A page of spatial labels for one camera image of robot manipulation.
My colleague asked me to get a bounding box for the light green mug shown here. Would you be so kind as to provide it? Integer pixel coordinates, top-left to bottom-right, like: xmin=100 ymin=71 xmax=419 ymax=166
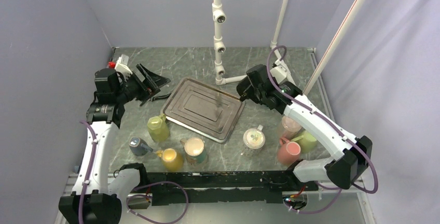
xmin=291 ymin=131 xmax=318 ymax=154

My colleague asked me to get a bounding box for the beige teal patterned mug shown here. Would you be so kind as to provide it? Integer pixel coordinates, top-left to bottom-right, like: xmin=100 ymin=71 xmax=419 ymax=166
xmin=180 ymin=137 xmax=208 ymax=166

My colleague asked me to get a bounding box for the yellow mug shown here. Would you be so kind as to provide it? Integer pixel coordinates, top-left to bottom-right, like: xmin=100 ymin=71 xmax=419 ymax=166
xmin=155 ymin=148 xmax=184 ymax=172

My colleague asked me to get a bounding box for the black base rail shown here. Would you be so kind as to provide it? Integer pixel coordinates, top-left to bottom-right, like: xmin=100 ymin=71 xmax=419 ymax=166
xmin=119 ymin=163 xmax=318 ymax=206

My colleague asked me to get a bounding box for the pink mug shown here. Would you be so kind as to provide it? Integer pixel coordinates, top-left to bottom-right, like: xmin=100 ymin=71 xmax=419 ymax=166
xmin=277 ymin=137 xmax=301 ymax=166

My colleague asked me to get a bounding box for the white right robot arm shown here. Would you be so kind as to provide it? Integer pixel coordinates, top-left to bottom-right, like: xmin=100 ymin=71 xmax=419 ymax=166
xmin=237 ymin=64 xmax=373 ymax=190

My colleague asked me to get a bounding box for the white PVC pipe frame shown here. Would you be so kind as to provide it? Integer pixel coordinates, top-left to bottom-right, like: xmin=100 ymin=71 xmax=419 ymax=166
xmin=212 ymin=0 xmax=366 ymax=94

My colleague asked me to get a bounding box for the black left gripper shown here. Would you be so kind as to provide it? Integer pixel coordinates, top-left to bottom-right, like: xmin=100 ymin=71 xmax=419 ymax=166
xmin=115 ymin=63 xmax=170 ymax=104

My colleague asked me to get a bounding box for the grey blue mug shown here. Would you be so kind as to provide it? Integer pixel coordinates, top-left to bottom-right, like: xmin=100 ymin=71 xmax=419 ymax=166
xmin=129 ymin=137 xmax=154 ymax=156

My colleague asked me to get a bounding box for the clear glass mug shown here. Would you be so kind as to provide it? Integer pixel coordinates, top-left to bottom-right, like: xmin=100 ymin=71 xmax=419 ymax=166
xmin=241 ymin=125 xmax=266 ymax=157

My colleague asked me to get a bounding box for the lime green faceted mug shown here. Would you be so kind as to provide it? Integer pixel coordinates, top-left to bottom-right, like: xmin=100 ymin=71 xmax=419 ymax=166
xmin=147 ymin=114 xmax=170 ymax=142

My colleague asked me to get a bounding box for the pink lidded cup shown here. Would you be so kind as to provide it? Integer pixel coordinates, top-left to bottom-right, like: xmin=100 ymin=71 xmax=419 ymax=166
xmin=277 ymin=116 xmax=302 ymax=140

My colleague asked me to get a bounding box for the steel serving tray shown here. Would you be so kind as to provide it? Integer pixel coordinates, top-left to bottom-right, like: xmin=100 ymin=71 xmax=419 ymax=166
xmin=161 ymin=77 xmax=245 ymax=144

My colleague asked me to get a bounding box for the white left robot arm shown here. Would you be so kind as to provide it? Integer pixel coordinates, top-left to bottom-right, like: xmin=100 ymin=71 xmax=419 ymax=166
xmin=58 ymin=55 xmax=170 ymax=223

